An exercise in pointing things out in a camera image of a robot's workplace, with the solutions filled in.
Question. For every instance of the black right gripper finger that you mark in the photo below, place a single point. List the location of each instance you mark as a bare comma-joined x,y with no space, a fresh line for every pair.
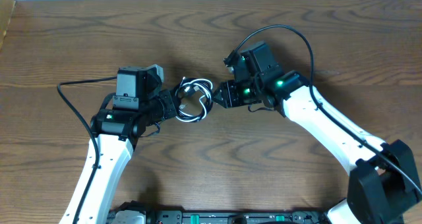
220,101
220,91

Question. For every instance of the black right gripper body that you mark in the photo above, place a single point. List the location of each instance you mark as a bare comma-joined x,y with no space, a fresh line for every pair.
242,93

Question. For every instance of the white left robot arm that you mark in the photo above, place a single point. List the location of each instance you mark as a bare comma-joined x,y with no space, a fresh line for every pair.
114,134

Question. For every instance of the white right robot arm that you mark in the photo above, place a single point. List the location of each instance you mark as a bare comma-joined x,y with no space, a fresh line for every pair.
383,178

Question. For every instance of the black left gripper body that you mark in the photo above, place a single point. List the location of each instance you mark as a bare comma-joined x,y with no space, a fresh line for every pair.
169,103

